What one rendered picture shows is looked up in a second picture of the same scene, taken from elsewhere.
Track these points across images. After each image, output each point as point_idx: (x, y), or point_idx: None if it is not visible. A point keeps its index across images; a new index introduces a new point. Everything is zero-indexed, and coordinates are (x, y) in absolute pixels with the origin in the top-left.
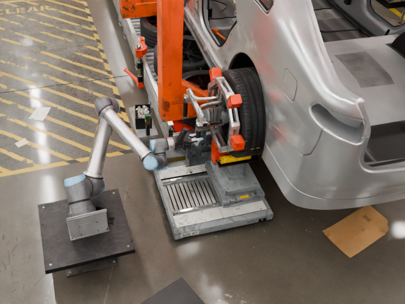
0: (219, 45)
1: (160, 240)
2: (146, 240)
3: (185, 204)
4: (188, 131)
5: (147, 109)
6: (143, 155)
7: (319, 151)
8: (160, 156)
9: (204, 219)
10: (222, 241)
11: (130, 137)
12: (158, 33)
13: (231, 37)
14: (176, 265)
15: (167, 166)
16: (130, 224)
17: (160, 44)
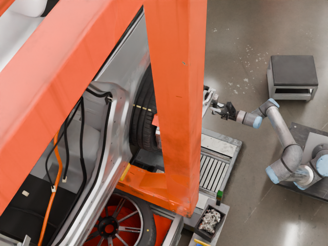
0: (98, 174)
1: (252, 153)
2: (261, 158)
3: (213, 163)
4: (158, 212)
5: (200, 225)
6: (276, 108)
7: None
8: (256, 112)
9: (211, 139)
10: (208, 124)
11: (281, 120)
12: (194, 163)
13: (115, 123)
14: (253, 128)
15: (251, 112)
16: (265, 180)
17: (197, 160)
